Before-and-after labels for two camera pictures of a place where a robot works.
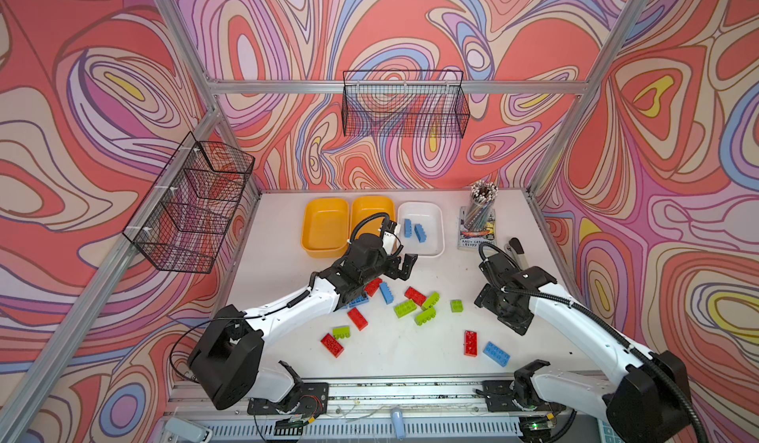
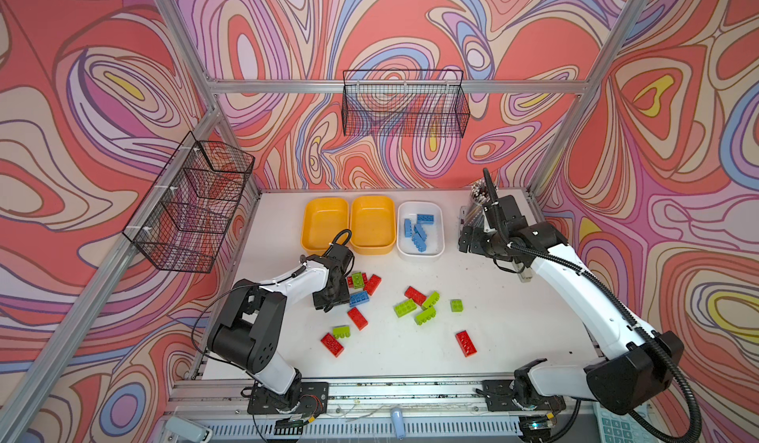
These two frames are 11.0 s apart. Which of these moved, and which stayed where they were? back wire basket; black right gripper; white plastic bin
Moved: black right gripper
Stayed: white plastic bin; back wire basket
